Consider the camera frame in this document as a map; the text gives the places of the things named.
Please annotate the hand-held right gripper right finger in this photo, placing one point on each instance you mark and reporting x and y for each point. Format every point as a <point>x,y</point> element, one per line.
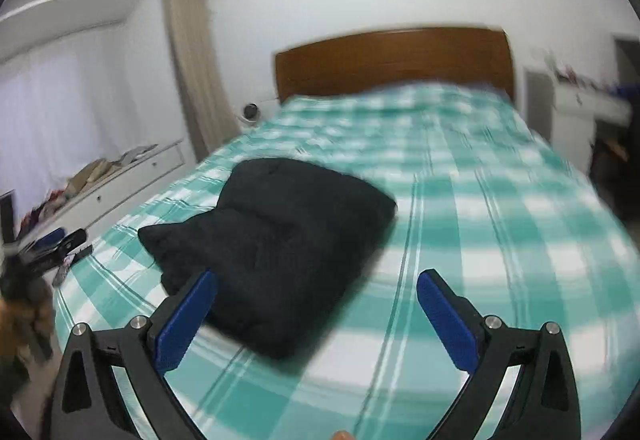
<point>445,315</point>

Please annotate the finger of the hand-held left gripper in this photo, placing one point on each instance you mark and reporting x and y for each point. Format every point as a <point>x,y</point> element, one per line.
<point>72,245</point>
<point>47,242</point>

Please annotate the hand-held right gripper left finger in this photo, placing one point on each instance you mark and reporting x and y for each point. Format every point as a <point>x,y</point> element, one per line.
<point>187,320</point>

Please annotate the black puffer jacket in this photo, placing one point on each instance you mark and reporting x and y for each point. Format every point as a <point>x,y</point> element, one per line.
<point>280,240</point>

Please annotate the colourful clothes pile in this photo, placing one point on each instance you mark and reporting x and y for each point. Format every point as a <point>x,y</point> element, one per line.
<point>42,210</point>

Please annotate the beige clothes pile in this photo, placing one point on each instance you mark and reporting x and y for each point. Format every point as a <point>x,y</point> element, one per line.
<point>92,175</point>

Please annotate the person's left hand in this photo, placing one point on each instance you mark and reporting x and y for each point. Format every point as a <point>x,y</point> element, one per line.
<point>45,320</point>

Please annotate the person's right hand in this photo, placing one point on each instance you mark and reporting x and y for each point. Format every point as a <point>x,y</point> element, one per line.
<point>342,436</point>

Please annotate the black screen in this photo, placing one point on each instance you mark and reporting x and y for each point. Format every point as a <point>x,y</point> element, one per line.
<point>7,217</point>

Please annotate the low white drawer cabinet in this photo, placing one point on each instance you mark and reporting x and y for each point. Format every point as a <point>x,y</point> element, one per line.
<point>125,180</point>

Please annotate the green plaid bedsheet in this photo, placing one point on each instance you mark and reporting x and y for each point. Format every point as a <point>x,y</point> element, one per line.
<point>475,230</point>

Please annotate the white sheer curtain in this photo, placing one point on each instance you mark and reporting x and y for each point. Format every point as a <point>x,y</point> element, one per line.
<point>65,110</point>

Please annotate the beige curtain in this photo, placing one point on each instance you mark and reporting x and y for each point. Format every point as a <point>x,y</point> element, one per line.
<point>195,70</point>

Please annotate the small white round fan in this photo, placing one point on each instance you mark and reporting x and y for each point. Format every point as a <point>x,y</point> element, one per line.
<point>250,114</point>

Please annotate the dark chair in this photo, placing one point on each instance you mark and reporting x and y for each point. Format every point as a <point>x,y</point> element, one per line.
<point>607,170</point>

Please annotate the grey panel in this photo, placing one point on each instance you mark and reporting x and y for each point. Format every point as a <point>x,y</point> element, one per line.
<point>537,105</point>

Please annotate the wooden headboard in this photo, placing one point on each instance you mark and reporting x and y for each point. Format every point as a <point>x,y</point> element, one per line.
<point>390,62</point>

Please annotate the blue item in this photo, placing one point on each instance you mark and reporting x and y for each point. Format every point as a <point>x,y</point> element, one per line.
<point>625,91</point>

